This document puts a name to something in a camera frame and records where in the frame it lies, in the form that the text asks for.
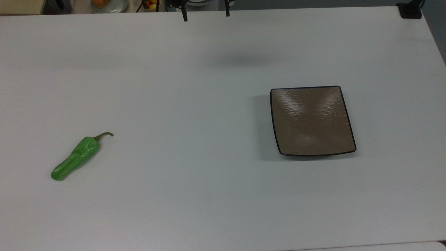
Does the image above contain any green chili pepper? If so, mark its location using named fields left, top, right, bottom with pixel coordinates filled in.
left=51, top=132, right=114, bottom=182

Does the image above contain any pale green round plate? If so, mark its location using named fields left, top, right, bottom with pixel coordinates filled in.
left=90, top=0, right=129, bottom=14

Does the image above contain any black corner clamp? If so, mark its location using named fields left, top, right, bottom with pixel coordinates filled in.
left=396, top=0, right=424, bottom=19

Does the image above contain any light wooden side table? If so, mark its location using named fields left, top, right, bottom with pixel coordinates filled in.
left=0, top=0, right=47, bottom=15

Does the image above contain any square brown ceramic plate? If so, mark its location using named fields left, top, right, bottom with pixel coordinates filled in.
left=270, top=85, right=357, bottom=157

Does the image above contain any box of colourful fruit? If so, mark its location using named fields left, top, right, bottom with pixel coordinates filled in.
left=142, top=0, right=161, bottom=12

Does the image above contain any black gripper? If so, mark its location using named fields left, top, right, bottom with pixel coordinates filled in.
left=166, top=0, right=235, bottom=22

